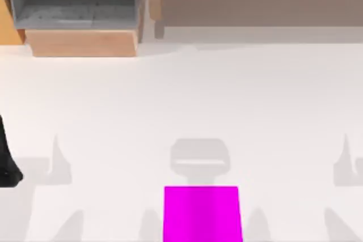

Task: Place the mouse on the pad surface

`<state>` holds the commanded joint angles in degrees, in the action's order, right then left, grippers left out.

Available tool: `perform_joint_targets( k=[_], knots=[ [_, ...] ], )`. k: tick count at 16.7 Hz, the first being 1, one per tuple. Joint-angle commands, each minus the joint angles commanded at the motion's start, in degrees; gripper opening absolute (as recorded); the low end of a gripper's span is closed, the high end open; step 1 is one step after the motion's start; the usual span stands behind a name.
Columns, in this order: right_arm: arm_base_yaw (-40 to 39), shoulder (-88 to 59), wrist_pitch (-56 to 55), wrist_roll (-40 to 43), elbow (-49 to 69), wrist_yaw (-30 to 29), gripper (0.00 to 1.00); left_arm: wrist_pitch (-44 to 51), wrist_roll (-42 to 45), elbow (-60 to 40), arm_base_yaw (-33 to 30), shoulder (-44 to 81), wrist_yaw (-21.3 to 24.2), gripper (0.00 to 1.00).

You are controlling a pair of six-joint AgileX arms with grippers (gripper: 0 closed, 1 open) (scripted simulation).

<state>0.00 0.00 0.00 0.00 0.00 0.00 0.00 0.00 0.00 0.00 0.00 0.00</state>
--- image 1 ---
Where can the grey pulled-out drawer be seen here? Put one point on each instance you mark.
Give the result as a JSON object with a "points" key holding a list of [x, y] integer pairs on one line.
{"points": [[76, 1]]}

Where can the magenta block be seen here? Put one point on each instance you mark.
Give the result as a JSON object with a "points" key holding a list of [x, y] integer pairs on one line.
{"points": [[202, 214]]}

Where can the wooden open shelf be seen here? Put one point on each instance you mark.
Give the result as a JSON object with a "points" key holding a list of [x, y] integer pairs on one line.
{"points": [[255, 1]]}

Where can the wooden cupboard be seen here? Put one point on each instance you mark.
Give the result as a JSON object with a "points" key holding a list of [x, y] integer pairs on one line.
{"points": [[6, 12]]}

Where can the pale wooden drawer front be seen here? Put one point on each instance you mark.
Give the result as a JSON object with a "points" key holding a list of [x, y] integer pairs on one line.
{"points": [[82, 43]]}

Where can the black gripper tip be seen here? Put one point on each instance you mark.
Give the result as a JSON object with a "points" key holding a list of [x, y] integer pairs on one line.
{"points": [[6, 168]]}

